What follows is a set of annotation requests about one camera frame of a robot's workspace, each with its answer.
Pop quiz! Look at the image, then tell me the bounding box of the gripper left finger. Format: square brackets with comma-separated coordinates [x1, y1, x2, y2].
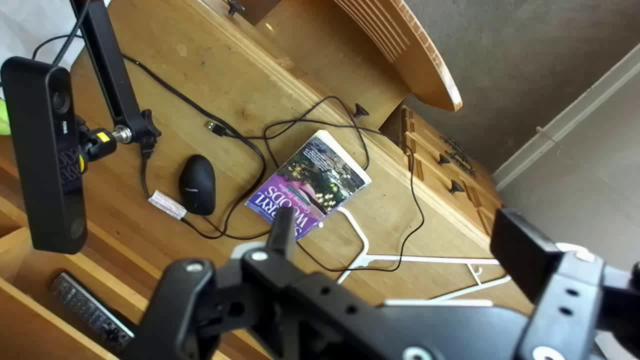
[124, 205, 373, 360]

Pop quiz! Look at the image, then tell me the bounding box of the ornate black drawer handle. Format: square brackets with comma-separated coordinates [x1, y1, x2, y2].
[439, 135, 477, 179]

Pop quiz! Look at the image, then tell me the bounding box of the purple paperback book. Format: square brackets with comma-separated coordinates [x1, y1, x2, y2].
[244, 129, 372, 242]

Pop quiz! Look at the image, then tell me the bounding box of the black computer mouse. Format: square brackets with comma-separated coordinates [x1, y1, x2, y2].
[178, 154, 217, 217]

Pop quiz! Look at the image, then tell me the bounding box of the curved wooden chair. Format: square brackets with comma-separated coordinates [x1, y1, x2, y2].
[332, 0, 463, 112]

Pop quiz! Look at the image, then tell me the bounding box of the white plastic hanger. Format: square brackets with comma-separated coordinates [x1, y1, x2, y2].
[334, 206, 583, 307]

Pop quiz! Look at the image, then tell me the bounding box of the black cable with plug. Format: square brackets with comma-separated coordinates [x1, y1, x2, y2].
[206, 95, 426, 274]

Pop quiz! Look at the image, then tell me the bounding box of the black remote control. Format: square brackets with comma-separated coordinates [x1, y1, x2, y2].
[49, 271, 137, 354]

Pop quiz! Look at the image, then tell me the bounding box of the green object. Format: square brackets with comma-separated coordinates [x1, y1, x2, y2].
[0, 97, 12, 137]

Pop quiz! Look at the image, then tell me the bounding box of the camera on mount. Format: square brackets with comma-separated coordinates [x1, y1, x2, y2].
[0, 0, 162, 255]

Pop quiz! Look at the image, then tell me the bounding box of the wooden drawer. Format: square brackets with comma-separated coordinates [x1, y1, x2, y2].
[399, 104, 504, 246]

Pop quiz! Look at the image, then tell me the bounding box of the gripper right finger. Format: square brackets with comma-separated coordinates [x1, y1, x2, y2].
[489, 207, 640, 360]

